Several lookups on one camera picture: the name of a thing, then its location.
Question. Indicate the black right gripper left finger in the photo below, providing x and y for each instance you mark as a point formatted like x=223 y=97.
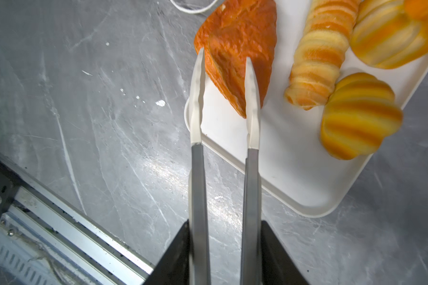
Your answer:
x=173 y=267

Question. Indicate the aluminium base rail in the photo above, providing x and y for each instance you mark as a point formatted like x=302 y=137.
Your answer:
x=44 y=240

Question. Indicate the round yellow striped fake bun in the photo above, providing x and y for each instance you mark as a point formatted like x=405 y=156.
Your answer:
x=390 y=34

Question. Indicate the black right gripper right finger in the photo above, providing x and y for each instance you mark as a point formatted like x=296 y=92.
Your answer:
x=277 y=266

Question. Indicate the orange brown fake croissant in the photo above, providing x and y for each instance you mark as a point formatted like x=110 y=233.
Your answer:
x=235 y=31

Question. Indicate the long spiral fake bread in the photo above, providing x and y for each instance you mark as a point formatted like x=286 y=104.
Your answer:
x=321 y=52

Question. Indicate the red printed white paper bag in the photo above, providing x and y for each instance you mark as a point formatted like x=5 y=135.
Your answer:
x=194 y=7

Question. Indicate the steel tongs with white tips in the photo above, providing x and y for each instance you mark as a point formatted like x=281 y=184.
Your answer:
x=251 y=253

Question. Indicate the white plastic tray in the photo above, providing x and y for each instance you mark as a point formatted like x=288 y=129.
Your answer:
x=293 y=164

